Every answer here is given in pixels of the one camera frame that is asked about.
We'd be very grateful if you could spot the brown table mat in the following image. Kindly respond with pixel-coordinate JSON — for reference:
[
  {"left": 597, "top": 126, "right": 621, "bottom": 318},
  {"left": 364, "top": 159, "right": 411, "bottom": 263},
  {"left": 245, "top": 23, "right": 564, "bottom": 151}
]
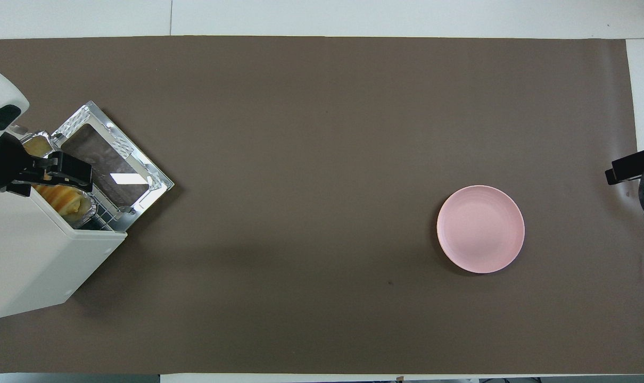
[{"left": 0, "top": 36, "right": 644, "bottom": 375}]

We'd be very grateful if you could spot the white toaster oven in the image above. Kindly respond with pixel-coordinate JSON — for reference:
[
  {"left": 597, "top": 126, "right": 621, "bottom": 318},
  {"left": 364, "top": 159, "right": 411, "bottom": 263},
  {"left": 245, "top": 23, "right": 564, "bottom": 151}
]
[{"left": 0, "top": 133, "right": 128, "bottom": 319}]

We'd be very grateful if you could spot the golden striped bread loaf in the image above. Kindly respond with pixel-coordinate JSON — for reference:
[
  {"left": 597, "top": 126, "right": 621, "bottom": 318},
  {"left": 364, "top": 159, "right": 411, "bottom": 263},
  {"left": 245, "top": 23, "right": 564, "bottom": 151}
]
[{"left": 24, "top": 139, "right": 84, "bottom": 216}]

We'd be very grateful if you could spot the aluminium foil tray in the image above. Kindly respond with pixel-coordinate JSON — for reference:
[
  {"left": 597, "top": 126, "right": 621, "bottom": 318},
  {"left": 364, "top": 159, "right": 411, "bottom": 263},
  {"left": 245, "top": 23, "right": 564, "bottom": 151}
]
[{"left": 21, "top": 130, "right": 98, "bottom": 225}]

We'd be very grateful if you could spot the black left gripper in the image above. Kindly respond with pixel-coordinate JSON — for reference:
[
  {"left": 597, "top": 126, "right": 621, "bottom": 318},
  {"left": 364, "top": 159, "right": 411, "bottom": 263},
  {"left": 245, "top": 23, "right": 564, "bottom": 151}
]
[{"left": 0, "top": 133, "right": 94, "bottom": 196}]

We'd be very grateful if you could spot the glass oven door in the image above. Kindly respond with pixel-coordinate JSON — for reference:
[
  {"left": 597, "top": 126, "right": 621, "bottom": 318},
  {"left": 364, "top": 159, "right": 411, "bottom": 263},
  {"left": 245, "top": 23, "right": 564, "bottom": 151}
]
[{"left": 51, "top": 101, "right": 175, "bottom": 232}]

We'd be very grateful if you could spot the metal wire oven rack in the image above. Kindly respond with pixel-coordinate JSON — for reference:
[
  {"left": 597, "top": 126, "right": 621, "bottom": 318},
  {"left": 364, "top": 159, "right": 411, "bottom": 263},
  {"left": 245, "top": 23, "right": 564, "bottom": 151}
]
[{"left": 82, "top": 190, "right": 116, "bottom": 232}]

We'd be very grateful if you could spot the pink round plate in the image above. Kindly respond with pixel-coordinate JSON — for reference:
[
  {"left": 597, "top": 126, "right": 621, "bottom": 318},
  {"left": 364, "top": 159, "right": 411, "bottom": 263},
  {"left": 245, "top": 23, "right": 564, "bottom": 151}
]
[{"left": 436, "top": 185, "right": 525, "bottom": 274}]

